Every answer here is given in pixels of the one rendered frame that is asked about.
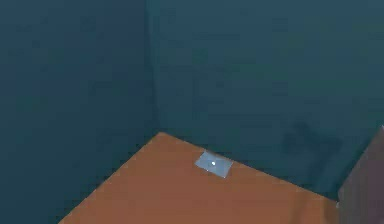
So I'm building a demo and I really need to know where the dark brown cabinet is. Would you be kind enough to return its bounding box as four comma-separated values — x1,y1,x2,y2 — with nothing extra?
336,124,384,224

